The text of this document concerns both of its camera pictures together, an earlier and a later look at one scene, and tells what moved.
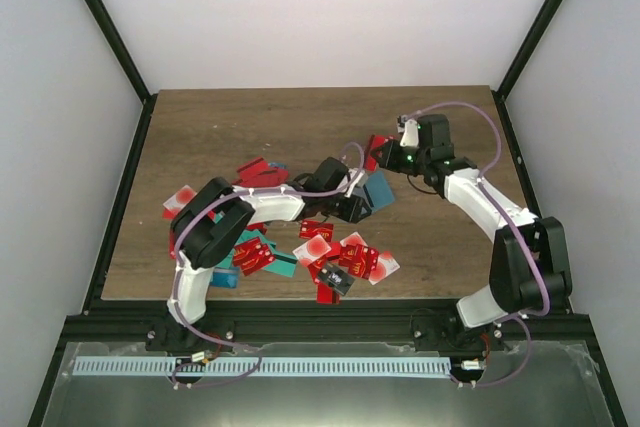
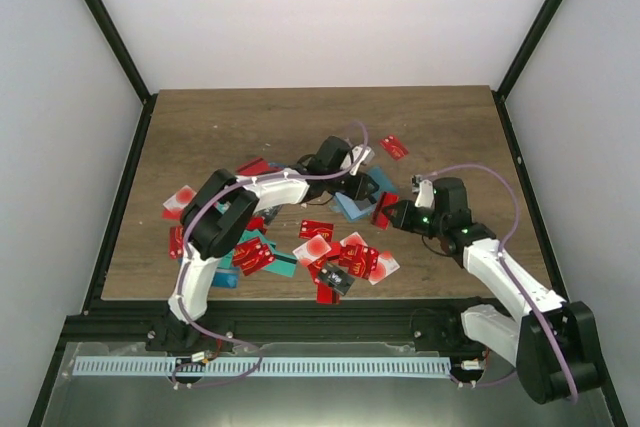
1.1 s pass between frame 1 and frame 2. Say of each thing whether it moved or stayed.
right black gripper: moved
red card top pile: stayed
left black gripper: moved
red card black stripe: moved
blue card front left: stayed
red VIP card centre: stayed
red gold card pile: stayed
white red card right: stayed
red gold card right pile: stayed
